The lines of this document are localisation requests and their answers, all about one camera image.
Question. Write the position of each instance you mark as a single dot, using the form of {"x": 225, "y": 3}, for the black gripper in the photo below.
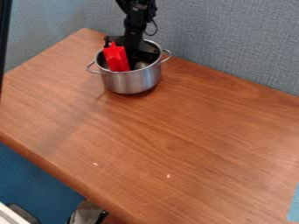
{"x": 137, "y": 50}

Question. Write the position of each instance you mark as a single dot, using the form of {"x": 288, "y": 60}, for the red star-shaped bar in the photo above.
{"x": 116, "y": 59}

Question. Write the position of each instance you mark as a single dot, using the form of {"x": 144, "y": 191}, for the stainless steel pot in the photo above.
{"x": 137, "y": 80}

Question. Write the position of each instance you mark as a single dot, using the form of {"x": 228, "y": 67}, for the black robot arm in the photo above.
{"x": 140, "y": 11}

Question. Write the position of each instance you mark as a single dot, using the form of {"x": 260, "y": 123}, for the white object bottom left corner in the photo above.
{"x": 9, "y": 217}

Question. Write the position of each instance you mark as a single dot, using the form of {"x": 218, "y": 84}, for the grey chair part below table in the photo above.
{"x": 86, "y": 213}

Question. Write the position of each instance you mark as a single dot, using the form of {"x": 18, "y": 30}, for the dark vertical post left edge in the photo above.
{"x": 5, "y": 10}

